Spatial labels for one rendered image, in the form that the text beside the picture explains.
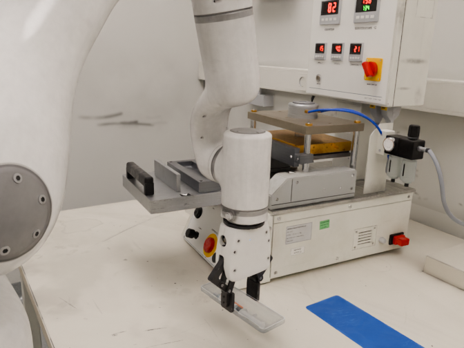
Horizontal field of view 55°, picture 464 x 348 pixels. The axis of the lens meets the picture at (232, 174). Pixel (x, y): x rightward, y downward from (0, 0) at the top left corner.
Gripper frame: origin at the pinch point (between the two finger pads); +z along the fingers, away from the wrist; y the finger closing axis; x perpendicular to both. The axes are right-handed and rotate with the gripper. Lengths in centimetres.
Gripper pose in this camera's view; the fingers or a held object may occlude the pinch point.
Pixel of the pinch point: (240, 295)
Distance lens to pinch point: 88.3
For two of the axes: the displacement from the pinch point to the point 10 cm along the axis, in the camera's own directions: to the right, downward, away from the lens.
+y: 7.6, -1.5, 6.3
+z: -0.3, 9.6, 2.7
